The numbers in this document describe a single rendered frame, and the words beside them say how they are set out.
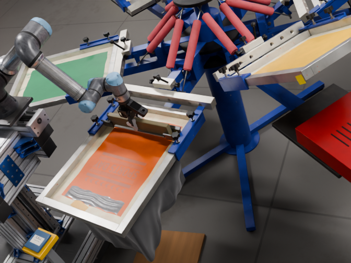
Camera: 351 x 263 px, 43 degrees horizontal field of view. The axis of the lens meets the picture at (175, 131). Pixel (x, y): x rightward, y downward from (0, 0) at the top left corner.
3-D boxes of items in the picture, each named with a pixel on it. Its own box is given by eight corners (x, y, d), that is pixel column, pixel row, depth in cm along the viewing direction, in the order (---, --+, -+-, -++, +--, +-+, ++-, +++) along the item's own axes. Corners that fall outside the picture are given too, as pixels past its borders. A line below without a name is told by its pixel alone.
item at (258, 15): (241, 92, 250) (236, 75, 243) (132, 77, 293) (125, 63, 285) (291, 11, 293) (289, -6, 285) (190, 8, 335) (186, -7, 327)
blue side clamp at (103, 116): (98, 141, 256) (93, 132, 251) (92, 139, 258) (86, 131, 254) (127, 105, 271) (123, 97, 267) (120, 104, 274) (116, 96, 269)
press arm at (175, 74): (169, 96, 257) (166, 90, 254) (161, 95, 260) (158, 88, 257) (184, 76, 266) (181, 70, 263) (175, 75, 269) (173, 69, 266)
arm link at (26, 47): (9, 42, 198) (96, 109, 215) (22, 28, 205) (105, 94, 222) (0, 55, 207) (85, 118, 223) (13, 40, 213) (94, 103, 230)
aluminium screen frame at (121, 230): (124, 238, 200) (121, 234, 198) (38, 204, 232) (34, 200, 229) (203, 118, 241) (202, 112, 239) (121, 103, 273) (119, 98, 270)
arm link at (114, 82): (107, 70, 226) (121, 70, 222) (115, 87, 233) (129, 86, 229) (101, 81, 221) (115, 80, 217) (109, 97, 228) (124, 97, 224)
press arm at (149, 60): (45, 95, 320) (42, 89, 316) (47, 90, 325) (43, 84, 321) (214, 54, 295) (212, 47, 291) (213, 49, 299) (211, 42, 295)
